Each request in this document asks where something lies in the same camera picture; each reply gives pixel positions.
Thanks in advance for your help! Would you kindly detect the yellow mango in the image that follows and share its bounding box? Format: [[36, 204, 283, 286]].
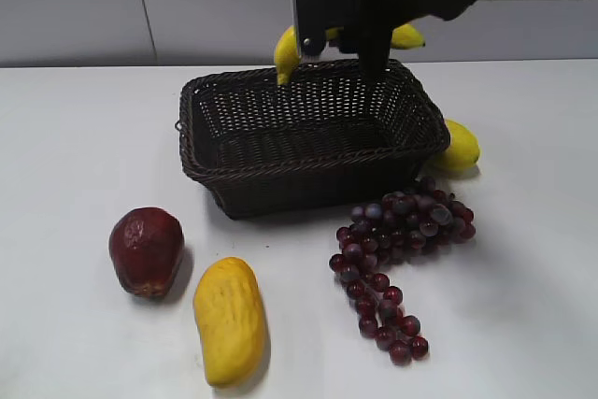
[[193, 257, 266, 389]]

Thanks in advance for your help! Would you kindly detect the dark woven rectangular basket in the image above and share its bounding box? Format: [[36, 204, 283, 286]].
[[178, 60, 450, 220]]

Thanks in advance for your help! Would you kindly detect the dark red pear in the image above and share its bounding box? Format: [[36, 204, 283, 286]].
[[108, 207, 184, 299]]

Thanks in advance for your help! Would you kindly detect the yellow banana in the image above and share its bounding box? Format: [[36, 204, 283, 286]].
[[274, 23, 425, 86]]

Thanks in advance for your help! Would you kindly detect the purple grape bunch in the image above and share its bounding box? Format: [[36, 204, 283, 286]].
[[329, 176, 477, 366]]

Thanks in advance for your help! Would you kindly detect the yellow lemon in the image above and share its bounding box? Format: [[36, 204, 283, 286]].
[[431, 120, 480, 173]]

